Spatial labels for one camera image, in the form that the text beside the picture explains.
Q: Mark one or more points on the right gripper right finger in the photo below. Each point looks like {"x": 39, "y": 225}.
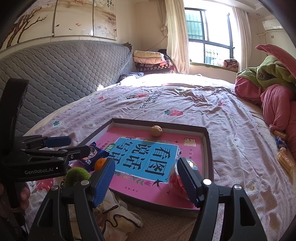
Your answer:
{"x": 240, "y": 221}

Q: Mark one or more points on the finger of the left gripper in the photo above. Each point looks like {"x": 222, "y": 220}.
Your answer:
{"x": 75, "y": 153}
{"x": 53, "y": 142}

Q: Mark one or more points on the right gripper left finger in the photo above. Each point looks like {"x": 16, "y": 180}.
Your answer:
{"x": 52, "y": 221}

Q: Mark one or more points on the blue snack packet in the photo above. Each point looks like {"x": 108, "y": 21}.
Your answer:
{"x": 94, "y": 155}

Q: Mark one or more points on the white cloth drawstring pouch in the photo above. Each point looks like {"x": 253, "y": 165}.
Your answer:
{"x": 114, "y": 219}

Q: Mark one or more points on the red ball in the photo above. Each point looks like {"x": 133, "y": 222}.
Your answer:
{"x": 175, "y": 181}

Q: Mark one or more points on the walnut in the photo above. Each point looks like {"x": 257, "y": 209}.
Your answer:
{"x": 156, "y": 131}

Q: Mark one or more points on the person's left hand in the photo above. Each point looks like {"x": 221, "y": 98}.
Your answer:
{"x": 24, "y": 202}

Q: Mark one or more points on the pink patterned bed sheet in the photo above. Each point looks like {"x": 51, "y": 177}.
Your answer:
{"x": 243, "y": 150}

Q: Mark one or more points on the grey quilted headboard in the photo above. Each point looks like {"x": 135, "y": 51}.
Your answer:
{"x": 63, "y": 72}

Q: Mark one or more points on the pink and blue book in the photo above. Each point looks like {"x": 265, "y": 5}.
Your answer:
{"x": 143, "y": 163}

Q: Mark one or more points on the shallow dark cardboard box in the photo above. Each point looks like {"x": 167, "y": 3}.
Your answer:
{"x": 207, "y": 171}

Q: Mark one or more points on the yellow wafer snack pack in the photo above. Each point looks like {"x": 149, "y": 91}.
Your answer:
{"x": 284, "y": 160}

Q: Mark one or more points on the small blue candy wrapper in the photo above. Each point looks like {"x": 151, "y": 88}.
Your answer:
{"x": 280, "y": 142}

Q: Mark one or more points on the dark pillow by headboard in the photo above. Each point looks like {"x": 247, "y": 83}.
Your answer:
{"x": 132, "y": 75}

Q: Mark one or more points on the stack of folded blankets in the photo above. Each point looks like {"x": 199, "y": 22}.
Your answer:
{"x": 149, "y": 62}

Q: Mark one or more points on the pink crumpled quilt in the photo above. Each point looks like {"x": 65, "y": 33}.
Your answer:
{"x": 277, "y": 101}

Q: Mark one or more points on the green blanket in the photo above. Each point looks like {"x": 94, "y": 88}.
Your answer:
{"x": 269, "y": 72}

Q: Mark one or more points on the patterned cushion on sill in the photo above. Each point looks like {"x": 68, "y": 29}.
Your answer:
{"x": 231, "y": 64}

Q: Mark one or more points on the cream left curtain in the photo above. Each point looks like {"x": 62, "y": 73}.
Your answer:
{"x": 174, "y": 27}

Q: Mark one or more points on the sheer right curtain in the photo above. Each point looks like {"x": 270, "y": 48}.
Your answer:
{"x": 244, "y": 30}

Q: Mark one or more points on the white air conditioner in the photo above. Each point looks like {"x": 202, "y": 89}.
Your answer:
{"x": 273, "y": 24}

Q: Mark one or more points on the floral wall painting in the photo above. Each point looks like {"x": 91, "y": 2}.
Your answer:
{"x": 63, "y": 18}

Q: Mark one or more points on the window with dark frame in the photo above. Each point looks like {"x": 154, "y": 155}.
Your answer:
{"x": 210, "y": 36}

